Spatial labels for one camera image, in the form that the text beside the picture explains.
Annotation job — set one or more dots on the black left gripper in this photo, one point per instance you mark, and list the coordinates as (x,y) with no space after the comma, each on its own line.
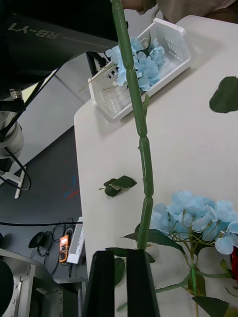
(49,54)

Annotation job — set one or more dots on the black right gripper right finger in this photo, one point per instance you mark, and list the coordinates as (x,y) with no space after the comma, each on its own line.
(140,287)

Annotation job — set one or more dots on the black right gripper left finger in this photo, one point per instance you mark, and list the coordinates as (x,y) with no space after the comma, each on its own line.
(100,287)

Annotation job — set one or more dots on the pale blue flower with stem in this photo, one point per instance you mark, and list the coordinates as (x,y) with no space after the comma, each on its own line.
(148,67)
(188,205)

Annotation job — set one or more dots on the red rose with green stem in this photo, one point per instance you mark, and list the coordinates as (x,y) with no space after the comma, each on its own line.
(235,262)
(136,104)

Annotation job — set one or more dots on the person's hand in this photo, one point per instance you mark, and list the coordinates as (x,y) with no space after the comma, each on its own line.
(132,4)

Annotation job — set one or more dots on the white power supply box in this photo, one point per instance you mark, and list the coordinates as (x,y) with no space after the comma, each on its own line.
(75,242)

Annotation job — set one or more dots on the orange multimeter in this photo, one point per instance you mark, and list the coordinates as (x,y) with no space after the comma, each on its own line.
(64,250)

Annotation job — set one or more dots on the grey robot torso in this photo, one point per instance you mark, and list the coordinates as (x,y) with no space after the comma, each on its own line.
(37,284)

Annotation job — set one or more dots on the black round object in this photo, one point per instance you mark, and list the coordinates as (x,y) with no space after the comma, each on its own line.
(37,239)

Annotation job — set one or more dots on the small green leaf twig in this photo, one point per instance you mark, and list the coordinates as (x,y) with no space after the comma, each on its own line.
(124,182)

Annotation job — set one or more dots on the shallow white box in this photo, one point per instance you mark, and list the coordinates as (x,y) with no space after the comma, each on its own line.
(173,47)

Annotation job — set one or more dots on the white stand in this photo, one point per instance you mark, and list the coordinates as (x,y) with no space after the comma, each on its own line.
(18,184)

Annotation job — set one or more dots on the person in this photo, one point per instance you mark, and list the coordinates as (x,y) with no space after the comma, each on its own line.
(193,7)

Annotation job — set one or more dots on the large single green leaf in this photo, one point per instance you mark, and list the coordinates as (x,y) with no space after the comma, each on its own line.
(226,95)

